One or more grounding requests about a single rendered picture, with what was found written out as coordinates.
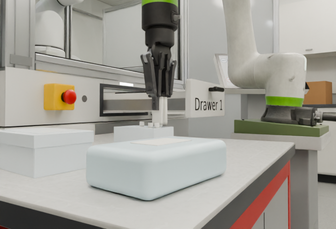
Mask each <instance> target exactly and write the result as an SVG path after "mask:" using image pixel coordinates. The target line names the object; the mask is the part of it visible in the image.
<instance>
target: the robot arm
mask: <svg viewBox="0 0 336 229"><path fill-rule="evenodd" d="M222 4H223V10H224V17H225V25H226V36H227V74H228V78H229V80H230V81H231V83H232V84H233V85H235V86H236V87H239V88H247V89H265V100H266V106H265V111H264V113H263V115H262V116H261V121H263V122H271V123H281V124H294V125H316V124H317V123H322V122H323V121H332V122H336V115H333V114H324V112H323V111H318V109H317V108H315V107H302V105H303V101H304V97H305V85H306V71H307V59H306V57H305V56H304V55H302V54H299V53H294V52H279V53H267V54H259V53H258V52H257V47H256V42H255V36H254V30H253V23H252V14H251V3H250V0H222ZM181 18H182V15H181V14H180V15H178V0H141V28H142V30H144V31H145V45H146V46H147V47H148V49H147V53H145V54H141V55H140V58H141V61H142V65H143V73H144V81H145V90H146V94H147V95H148V97H149V98H152V123H153V125H155V123H159V125H167V124H168V98H171V96H172V94H173V87H174V77H175V68H176V65H177V61H176V60H173V59H172V58H171V57H172V54H171V47H173V46H174V44H175V33H174V32H175V31H176V30H177V29H178V24H179V19H181Z"/></svg>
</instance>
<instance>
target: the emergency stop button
mask: <svg viewBox="0 0 336 229"><path fill-rule="evenodd" d="M76 99H77V95H76V93H75V91H73V90H72V89H68V90H66V91H65V92H64V94H63V100H64V102H65V103H66V104H69V105H71V104H74V103H75V101H76Z"/></svg>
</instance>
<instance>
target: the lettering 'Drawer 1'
mask: <svg viewBox="0 0 336 229"><path fill-rule="evenodd" d="M196 99H197V100H198V103H199V106H198V109H196ZM202 103H205V105H204V106H205V109H204V106H203V109H204V111H205V110H207V106H208V110H209V107H210V110H211V107H212V109H213V107H215V102H213V103H214V105H213V103H212V102H211V105H210V101H209V104H208V102H207V103H206V101H204V102H203V101H200V100H199V99H198V98H196V97H195V111H197V110H199V108H200V110H202ZM213 110H215V109H213Z"/></svg>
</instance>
